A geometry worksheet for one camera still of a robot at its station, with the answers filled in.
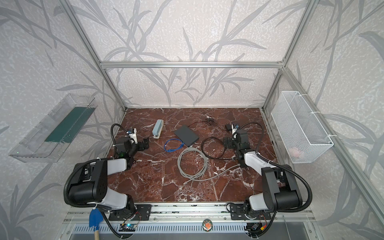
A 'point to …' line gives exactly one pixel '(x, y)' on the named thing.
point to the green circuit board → (127, 227)
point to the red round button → (207, 225)
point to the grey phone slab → (157, 128)
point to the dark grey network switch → (187, 136)
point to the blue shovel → (95, 219)
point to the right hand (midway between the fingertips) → (233, 132)
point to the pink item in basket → (294, 152)
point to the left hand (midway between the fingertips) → (143, 133)
